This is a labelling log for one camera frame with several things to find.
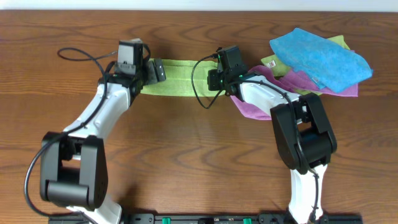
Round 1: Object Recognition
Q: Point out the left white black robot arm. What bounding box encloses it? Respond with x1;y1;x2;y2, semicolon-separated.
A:
40;59;166;223

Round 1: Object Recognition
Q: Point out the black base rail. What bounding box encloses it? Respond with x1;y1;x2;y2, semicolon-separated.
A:
48;213;363;224

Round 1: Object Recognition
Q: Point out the green cloth under pile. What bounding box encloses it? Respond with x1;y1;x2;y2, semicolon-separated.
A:
260;35;351;96

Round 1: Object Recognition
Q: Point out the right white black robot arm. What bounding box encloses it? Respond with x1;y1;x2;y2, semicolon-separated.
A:
208;68;337;223

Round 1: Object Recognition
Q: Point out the blue microfiber cloth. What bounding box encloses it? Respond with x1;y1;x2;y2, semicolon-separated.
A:
269;28;373;93

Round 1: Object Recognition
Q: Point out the lime green microfiber cloth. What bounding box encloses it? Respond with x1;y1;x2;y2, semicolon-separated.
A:
141;59;217;97

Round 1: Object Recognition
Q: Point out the purple microfiber cloth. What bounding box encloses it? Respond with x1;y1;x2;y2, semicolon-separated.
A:
231;65;359;121

